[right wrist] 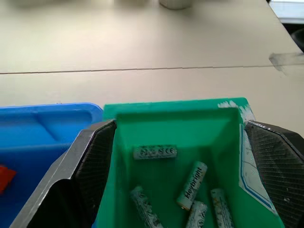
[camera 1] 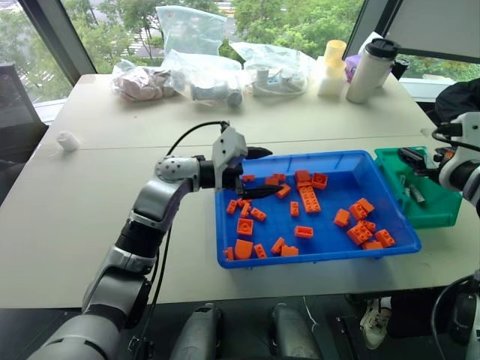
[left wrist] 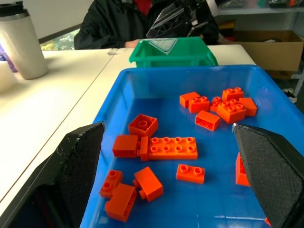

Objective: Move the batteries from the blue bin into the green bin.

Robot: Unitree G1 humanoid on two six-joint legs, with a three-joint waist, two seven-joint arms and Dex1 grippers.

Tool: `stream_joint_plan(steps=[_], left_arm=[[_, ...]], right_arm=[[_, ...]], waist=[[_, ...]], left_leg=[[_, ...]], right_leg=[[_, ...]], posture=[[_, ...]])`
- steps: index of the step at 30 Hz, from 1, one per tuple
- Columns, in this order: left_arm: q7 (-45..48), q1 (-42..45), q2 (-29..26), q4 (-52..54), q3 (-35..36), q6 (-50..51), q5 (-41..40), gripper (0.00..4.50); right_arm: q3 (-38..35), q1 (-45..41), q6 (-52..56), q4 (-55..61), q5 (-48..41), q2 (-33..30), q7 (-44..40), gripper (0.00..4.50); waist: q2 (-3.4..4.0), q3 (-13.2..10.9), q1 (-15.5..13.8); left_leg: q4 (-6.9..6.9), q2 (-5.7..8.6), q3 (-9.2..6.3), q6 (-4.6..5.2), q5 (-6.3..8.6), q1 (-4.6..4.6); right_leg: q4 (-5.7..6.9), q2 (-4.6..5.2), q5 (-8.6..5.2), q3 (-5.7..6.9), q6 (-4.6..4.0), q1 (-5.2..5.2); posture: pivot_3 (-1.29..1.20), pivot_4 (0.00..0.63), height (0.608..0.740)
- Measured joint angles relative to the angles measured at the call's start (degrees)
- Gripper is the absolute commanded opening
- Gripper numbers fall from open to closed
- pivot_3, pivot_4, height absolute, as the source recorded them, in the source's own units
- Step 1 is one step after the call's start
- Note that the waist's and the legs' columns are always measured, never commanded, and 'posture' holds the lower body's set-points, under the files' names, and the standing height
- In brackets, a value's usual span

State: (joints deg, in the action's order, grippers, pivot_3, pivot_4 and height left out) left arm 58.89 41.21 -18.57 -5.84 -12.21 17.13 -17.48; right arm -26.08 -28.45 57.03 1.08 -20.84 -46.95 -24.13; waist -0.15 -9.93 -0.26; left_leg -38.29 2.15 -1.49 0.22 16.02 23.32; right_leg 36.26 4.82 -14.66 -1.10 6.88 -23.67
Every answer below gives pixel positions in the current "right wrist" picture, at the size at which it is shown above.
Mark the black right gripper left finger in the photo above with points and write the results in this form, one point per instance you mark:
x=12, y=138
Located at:
x=78, y=166

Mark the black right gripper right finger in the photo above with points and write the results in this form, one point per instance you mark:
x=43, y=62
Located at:
x=273, y=156

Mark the blue plastic bin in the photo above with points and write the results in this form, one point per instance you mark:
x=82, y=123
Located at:
x=35, y=137

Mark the green plastic bin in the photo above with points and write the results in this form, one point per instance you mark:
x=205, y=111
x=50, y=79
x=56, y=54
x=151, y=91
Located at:
x=166, y=137

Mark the white label with blue border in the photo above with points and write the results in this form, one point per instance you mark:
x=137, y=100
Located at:
x=249, y=171

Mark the red object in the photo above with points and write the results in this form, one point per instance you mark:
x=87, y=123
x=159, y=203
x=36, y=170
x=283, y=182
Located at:
x=6, y=178

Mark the white patterned battery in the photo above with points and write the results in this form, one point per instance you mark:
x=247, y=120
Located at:
x=221, y=209
x=197, y=215
x=146, y=209

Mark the white battery with CE marks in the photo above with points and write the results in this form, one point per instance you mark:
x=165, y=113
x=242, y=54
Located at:
x=155, y=151

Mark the white Heybright battery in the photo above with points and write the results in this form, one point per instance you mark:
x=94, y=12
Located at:
x=192, y=185

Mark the clear tape strip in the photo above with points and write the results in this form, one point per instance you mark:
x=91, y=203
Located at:
x=286, y=59

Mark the white cylindrical container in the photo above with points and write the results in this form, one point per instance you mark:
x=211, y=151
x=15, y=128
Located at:
x=175, y=3

